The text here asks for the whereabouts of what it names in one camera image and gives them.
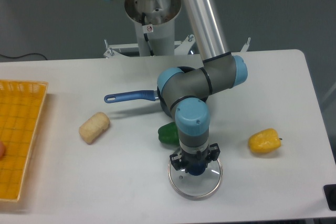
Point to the black device at table edge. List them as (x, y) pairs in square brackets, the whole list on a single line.
[(330, 194)]

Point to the beige bread loaf toy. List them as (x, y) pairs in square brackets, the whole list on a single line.
[(94, 127)]

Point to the yellow bell pepper toy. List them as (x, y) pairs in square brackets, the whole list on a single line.
[(264, 141)]

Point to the yellow woven basket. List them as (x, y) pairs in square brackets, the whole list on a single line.
[(22, 102)]

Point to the glass pot lid blue knob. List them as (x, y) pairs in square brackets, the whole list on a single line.
[(196, 187)]

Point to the dark blue saucepan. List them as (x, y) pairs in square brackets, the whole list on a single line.
[(151, 95)]

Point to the green bell pepper toy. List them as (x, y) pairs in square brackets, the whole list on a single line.
[(168, 134)]

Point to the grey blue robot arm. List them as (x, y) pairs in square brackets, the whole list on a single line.
[(183, 91)]

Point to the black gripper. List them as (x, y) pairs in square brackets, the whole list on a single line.
[(198, 159)]

